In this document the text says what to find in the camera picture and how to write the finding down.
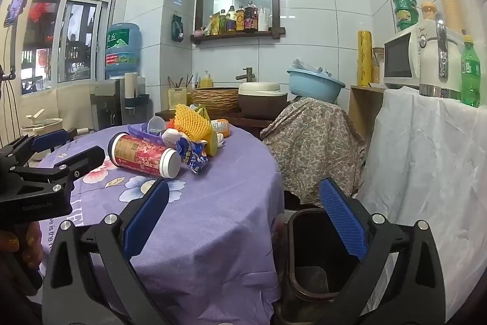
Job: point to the yellow can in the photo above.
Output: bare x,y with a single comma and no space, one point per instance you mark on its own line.
212,144

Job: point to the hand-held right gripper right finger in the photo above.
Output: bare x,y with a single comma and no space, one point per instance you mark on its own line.
342,222

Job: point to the yellow soap dispenser bottle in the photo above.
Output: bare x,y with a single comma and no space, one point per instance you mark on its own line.
206,81

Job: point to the brown white rice cooker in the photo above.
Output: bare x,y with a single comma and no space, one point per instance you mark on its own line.
262,104

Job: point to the red cylindrical canister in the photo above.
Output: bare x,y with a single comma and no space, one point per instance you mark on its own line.
140,155

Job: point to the light wooden shelf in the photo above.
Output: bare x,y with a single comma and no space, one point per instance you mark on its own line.
361,111

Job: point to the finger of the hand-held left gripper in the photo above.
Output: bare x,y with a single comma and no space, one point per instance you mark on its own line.
83,159
53,139

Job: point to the yellow film roll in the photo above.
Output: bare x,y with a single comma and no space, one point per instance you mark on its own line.
364,58

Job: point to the white electric pot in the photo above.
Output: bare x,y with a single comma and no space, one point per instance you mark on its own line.
42,123

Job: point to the orange capped bottle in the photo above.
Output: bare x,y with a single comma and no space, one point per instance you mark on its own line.
428,9

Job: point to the purple floral tablecloth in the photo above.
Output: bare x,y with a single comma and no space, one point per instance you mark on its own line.
213,214

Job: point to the green soda bottle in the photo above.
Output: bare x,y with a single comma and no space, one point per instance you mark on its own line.
470,77

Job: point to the beige cloth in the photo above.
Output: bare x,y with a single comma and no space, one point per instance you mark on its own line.
72,108

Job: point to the dark brown bin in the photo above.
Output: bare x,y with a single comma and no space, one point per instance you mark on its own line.
304,233

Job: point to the smartphone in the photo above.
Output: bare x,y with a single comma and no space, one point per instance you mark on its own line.
17,3

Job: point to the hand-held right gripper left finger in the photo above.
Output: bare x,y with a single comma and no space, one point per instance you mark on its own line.
146,222

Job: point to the wicker basket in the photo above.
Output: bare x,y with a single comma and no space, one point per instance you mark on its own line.
215,98

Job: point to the small pink teapot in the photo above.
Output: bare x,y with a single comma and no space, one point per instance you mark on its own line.
199,32

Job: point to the white cloth cover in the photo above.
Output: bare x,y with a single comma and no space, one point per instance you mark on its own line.
418,165

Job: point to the light blue plastic basin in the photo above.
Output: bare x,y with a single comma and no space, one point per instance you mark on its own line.
312,87

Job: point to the blue snack wrapper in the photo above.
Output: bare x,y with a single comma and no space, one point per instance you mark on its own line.
192,155

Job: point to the white round plastic lid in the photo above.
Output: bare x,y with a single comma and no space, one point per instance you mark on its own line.
156,125

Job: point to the beige utensil holder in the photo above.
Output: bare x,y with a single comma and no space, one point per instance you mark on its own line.
177,98

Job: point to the grey water dispenser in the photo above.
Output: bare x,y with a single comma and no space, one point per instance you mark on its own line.
108,108

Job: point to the white thermos jug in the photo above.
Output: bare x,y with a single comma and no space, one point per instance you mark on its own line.
430,70

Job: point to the person's left hand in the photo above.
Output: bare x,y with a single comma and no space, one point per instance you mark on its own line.
23,245

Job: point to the yellow foam fruit net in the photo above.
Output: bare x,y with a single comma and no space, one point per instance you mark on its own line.
192,123

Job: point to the paper cup tube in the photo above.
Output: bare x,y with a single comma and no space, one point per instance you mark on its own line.
131,89

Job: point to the white microwave oven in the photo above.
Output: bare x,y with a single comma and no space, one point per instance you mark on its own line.
397,56

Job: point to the brown patterned cloth cover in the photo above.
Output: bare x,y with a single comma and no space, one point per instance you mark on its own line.
312,150

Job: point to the row of condiment bottles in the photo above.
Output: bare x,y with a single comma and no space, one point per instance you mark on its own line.
239,20

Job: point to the white power plug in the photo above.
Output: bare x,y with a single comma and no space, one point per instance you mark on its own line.
83,130

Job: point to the white and orange bottle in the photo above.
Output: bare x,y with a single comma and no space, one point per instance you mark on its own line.
221,127

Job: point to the sliding window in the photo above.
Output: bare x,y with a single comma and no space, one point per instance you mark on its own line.
76,39

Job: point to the blue water jug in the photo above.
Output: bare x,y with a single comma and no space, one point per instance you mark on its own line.
121,51

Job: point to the metal faucet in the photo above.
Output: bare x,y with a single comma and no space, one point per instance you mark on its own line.
248,75

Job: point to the bundle of utensils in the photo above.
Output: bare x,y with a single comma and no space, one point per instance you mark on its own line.
178,82

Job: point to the green packet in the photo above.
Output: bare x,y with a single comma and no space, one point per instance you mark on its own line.
177,28

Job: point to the crumpled white bag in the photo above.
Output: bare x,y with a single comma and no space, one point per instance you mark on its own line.
308,66

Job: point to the white tissue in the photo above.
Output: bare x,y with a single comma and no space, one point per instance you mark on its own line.
171,137

